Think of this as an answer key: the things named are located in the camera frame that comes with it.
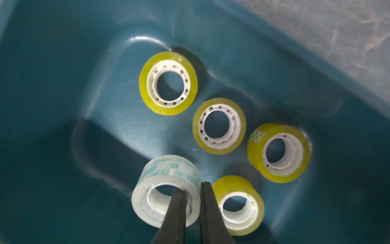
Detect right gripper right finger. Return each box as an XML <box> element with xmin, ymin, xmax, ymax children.
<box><xmin>200</xmin><ymin>182</ymin><xmax>235</xmax><ymax>244</ymax></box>

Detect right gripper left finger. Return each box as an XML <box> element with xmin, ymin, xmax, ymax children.
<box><xmin>151</xmin><ymin>189</ymin><xmax>187</xmax><ymax>244</ymax></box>

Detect yellow tape roll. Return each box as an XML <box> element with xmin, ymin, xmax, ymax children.
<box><xmin>247</xmin><ymin>123</ymin><xmax>312</xmax><ymax>184</ymax></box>
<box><xmin>139</xmin><ymin>51</ymin><xmax>198</xmax><ymax>116</ymax></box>
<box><xmin>192</xmin><ymin>98</ymin><xmax>247</xmax><ymax>155</ymax></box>
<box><xmin>212</xmin><ymin>175</ymin><xmax>265</xmax><ymax>236</ymax></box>

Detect white transparent tape roll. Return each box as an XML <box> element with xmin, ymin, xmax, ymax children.
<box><xmin>131</xmin><ymin>155</ymin><xmax>201</xmax><ymax>228</ymax></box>

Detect teal plastic storage box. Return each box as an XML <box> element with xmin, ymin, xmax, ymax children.
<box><xmin>1</xmin><ymin>1</ymin><xmax>390</xmax><ymax>244</ymax></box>

